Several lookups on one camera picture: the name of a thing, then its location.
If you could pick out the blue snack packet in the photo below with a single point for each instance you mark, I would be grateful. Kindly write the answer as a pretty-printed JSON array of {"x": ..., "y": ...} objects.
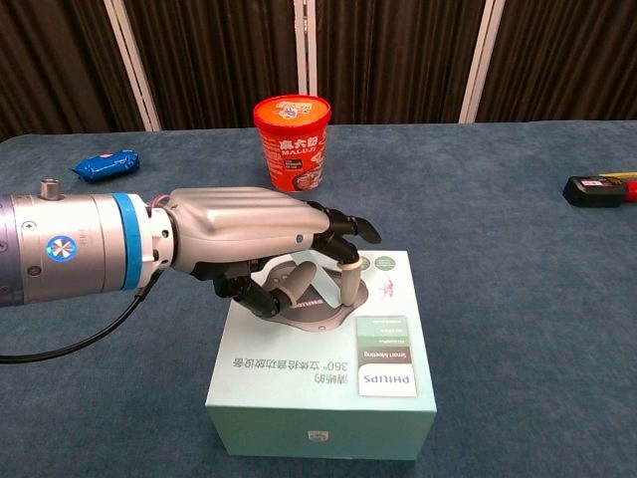
[{"x": 107, "y": 164}]

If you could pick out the red instant noodle cup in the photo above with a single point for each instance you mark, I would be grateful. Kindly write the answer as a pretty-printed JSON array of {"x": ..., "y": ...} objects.
[{"x": 293, "y": 149}]

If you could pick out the blue felt table mat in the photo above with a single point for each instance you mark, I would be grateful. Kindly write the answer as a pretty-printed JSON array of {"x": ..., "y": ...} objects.
[{"x": 497, "y": 299}]

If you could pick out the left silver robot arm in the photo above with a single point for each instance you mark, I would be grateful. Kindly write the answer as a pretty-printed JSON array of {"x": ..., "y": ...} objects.
[{"x": 74, "y": 244}]

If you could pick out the black device with red end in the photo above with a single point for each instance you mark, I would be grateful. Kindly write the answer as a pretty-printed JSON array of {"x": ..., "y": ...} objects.
[{"x": 592, "y": 191}]

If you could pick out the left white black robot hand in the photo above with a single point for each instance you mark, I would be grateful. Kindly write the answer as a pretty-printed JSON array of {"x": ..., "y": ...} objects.
[{"x": 239, "y": 224}]

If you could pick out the dark curtain partition panel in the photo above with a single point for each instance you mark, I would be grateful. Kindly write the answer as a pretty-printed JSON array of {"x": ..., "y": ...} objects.
[
  {"x": 562, "y": 55},
  {"x": 55, "y": 60},
  {"x": 224, "y": 55},
  {"x": 398, "y": 55}
]

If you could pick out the pale green speaker box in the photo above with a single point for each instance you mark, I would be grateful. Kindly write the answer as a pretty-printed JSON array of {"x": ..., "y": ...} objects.
[{"x": 298, "y": 388}]

